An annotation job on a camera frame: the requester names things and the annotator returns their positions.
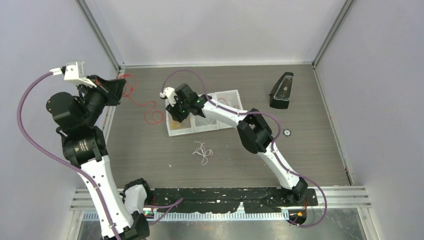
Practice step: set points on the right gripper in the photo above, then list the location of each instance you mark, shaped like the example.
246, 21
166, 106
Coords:
175, 115

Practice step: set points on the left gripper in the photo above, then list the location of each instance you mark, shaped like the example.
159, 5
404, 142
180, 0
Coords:
113, 88

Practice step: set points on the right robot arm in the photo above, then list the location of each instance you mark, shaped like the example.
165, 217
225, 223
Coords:
254, 132

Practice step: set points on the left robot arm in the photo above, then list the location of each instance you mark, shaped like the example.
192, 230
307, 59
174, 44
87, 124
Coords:
120, 213

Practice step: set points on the white three-compartment tray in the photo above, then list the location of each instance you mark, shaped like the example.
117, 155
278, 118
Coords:
196, 124

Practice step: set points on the black metronome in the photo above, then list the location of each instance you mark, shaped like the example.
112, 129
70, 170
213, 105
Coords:
279, 97

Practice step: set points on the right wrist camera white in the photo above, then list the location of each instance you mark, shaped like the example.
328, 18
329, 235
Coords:
170, 94

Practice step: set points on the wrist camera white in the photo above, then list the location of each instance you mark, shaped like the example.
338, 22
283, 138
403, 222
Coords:
73, 72
170, 94

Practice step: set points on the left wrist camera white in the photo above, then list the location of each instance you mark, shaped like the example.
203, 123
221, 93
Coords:
73, 72

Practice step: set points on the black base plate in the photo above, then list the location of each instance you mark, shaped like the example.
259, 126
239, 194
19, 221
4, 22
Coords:
228, 199

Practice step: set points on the grey cable duct rail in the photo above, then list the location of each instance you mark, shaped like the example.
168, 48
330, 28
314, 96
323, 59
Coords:
238, 215

